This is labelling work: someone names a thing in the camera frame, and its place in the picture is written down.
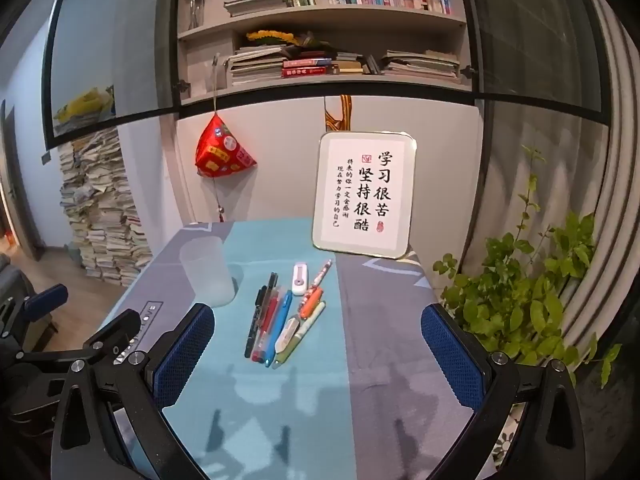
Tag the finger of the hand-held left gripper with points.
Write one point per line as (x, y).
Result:
(117, 327)
(47, 299)

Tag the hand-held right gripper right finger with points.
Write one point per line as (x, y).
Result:
(450, 355)

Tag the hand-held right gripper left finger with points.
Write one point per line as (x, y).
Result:
(185, 355)

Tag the black marker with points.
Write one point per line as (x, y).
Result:
(256, 321)

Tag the frosted plastic cup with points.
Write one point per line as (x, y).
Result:
(205, 275)

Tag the red gel pen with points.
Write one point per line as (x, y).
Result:
(269, 327)

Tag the blue pen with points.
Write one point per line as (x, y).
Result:
(281, 325)

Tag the slim black pen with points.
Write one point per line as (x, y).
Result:
(271, 285)

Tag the light green pen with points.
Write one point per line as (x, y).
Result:
(312, 316)

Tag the orange stubby pen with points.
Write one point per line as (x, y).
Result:
(312, 301)

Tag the pink patterned pen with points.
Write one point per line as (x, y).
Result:
(322, 272)

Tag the green potted plant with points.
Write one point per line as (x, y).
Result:
(525, 310)

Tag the tall pile of books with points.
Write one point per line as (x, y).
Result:
(100, 220)

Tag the white floral table cover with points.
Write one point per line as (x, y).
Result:
(505, 440)

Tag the blue grey tablecloth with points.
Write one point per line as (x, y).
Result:
(300, 410)

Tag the white purple correction tape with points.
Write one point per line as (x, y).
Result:
(300, 280)

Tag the framed calligraphy sign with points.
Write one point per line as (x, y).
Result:
(365, 195)

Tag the yellow plastic bag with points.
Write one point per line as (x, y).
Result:
(85, 105)

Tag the red hanging ornament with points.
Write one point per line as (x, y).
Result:
(220, 150)

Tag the yellow red ribbon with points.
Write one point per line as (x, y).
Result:
(345, 110)

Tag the glass cabinet door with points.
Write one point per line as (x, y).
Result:
(115, 35)
(530, 35)

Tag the stack of magazines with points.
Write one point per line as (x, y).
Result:
(420, 66)
(255, 67)

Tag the stack of mixed books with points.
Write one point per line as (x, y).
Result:
(350, 66)

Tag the red thick books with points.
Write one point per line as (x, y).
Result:
(305, 72)

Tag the tall glass vase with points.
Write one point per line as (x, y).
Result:
(196, 10)

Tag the yellow artificial flowers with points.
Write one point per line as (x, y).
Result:
(270, 36)

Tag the white bookshelf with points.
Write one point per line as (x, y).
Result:
(350, 22)

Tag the stack of grey books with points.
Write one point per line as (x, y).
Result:
(255, 4)

